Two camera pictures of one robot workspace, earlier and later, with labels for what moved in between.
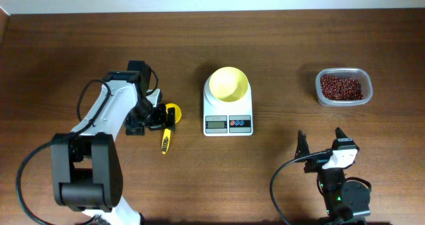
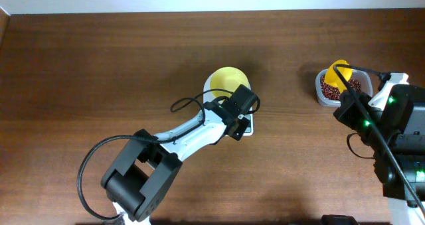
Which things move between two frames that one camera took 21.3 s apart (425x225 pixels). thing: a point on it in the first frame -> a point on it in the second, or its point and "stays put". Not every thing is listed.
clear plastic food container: [343, 87] stays put
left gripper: [170, 117] -> [237, 132]
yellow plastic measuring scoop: [167, 133] -> [332, 77]
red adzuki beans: [340, 88] stays put
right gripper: [319, 164] -> [347, 102]
